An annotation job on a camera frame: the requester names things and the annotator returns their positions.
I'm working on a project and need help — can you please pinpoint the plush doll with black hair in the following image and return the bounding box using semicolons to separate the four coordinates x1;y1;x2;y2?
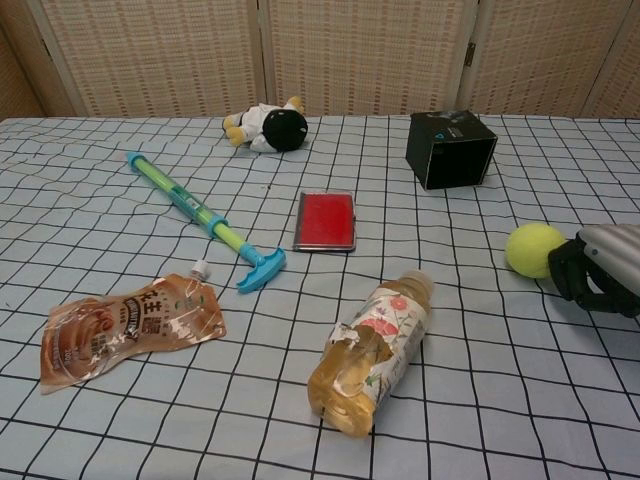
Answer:
222;95;310;153

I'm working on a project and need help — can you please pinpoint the green blue water pump toy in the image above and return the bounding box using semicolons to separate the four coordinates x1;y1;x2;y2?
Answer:
124;151;288;295

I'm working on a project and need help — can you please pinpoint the tea bottle with floral label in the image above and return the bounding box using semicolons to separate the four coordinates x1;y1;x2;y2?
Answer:
306;269;435;439

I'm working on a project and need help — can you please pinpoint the brown spout drink pouch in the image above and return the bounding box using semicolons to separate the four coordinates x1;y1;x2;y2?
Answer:
39;259;227;397

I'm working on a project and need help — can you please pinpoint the black open cardboard box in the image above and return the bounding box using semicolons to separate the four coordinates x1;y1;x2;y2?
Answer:
405;108;497;192

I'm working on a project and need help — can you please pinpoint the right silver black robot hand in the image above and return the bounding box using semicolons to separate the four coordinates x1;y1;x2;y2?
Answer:
547;223;640;319

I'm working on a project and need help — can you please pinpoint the light blue checked tablecloth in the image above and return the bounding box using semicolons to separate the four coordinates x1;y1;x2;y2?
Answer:
0;114;640;480

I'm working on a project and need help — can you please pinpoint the woven folding screen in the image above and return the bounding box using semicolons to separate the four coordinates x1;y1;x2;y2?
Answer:
0;0;640;121

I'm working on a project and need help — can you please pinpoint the red metal card case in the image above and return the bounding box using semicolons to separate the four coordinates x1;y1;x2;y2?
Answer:
292;190;357;253

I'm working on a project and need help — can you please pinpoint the yellow tennis ball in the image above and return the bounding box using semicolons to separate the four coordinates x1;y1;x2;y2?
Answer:
505;223;569;279

